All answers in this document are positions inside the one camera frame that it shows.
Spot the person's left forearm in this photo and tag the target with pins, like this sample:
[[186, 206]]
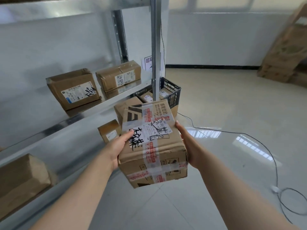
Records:
[[72, 196]]

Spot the metal shelving rack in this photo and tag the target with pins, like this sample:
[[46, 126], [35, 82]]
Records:
[[155, 45]]

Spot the large cardboard box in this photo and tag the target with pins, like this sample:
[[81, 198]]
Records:
[[21, 179]]

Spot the white printed notice sheet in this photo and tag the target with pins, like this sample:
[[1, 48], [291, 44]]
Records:
[[146, 62]]

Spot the cardboard box with glass symbol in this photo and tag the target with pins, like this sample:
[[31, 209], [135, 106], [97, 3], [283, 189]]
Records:
[[145, 96]]

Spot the box with black logo tape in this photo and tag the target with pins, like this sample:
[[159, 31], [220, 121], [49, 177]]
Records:
[[168, 146]]

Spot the person's right hand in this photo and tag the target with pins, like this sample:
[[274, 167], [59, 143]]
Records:
[[192, 150]]

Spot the dark-framed window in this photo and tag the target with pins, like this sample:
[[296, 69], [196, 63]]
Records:
[[215, 3]]

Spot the white power plug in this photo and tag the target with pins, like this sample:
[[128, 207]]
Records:
[[275, 188]]

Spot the box with red-yellow tape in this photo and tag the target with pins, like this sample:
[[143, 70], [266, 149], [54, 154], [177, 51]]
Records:
[[122, 110]]

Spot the person's left hand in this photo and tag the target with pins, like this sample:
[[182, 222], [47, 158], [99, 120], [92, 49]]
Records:
[[117, 150]]

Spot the small glossy-taped cardboard box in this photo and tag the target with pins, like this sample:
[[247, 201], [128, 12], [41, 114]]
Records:
[[108, 131]]

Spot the line-drawing printed cardboard box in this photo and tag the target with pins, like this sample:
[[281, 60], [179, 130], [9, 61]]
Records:
[[174, 111]]

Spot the black plastic crate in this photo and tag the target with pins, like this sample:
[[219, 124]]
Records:
[[172, 93]]

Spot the brown parcel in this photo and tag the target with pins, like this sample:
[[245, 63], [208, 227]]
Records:
[[72, 79]]

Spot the box 5288 label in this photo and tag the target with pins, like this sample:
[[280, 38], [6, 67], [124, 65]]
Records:
[[108, 79]]

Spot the person's right forearm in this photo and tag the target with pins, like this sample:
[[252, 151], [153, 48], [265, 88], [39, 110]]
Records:
[[239, 196]]

